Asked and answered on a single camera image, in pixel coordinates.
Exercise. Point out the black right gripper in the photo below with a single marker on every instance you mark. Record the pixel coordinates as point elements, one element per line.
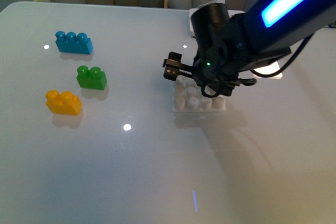
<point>214,52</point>

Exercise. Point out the yellow two-stud block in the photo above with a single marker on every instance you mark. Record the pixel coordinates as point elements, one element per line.
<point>63,103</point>

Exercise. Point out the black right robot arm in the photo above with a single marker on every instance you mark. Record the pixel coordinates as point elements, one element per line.
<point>265,33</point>

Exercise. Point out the green two-stud block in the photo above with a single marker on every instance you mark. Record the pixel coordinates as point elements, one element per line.
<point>93,78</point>

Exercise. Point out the blue three-stud block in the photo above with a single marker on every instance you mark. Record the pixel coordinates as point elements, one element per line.
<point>73,43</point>

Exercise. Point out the white desk lamp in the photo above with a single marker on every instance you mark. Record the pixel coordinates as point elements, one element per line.
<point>223,1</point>

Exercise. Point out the white studded base plate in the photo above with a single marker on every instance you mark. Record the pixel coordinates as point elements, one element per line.
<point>187,97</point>

